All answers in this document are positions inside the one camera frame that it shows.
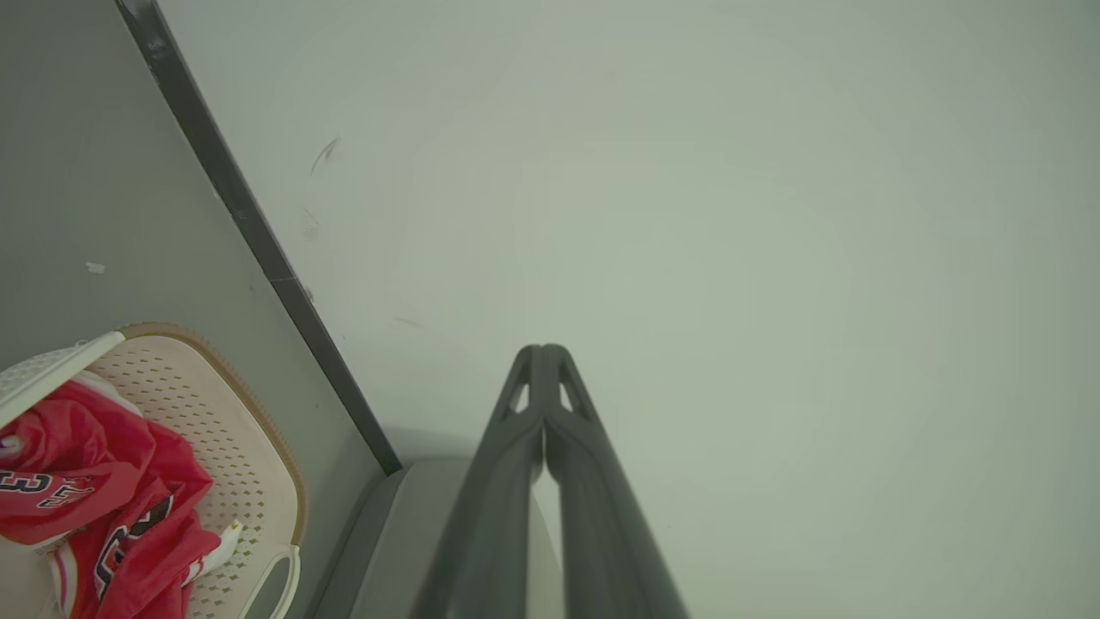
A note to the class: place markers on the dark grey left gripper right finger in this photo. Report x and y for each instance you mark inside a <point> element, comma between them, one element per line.
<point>601,533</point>

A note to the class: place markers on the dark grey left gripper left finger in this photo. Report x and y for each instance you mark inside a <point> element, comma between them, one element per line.
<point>490,533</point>

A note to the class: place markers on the red garment with white sleeves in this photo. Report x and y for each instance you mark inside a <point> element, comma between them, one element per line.
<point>225,542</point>

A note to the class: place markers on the red jersey with number print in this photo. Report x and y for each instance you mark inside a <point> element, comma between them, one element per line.
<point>86,447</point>

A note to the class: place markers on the grey fabric sofa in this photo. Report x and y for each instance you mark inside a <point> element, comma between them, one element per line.
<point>395,542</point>

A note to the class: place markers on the cream perforated laundry basket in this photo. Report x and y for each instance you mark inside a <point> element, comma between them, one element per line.
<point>241,447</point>

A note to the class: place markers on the black wall baseboard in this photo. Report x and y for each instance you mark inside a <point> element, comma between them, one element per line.
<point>249,219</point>

